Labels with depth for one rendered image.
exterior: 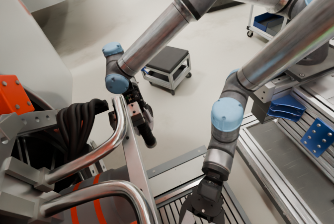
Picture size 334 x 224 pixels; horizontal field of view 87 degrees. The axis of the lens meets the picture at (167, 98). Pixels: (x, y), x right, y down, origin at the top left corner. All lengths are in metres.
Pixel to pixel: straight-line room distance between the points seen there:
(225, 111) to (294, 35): 0.20
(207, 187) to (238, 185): 0.99
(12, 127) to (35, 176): 0.10
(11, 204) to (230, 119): 0.42
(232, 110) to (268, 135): 0.91
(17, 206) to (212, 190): 0.33
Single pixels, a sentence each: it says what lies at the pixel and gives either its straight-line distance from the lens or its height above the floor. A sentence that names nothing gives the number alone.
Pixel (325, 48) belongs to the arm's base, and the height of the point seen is 0.87.
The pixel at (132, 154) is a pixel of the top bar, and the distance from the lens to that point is 0.39.
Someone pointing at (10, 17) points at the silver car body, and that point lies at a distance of 0.91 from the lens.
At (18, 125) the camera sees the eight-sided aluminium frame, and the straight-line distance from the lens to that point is 0.44.
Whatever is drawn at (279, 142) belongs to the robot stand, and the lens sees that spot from 1.33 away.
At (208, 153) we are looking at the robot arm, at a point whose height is 0.84.
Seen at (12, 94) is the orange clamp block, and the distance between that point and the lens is 0.48.
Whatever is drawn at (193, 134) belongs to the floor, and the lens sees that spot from 1.53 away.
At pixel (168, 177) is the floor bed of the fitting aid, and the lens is 1.33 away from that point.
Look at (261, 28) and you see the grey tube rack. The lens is 2.47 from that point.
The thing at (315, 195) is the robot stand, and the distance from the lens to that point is 1.26.
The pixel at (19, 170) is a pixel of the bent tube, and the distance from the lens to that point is 0.40.
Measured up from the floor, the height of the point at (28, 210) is 1.03.
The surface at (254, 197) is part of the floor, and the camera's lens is 1.38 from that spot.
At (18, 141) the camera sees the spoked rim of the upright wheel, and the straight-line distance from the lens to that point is 0.62.
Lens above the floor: 1.31
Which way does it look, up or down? 46 degrees down
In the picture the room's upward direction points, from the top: 15 degrees counter-clockwise
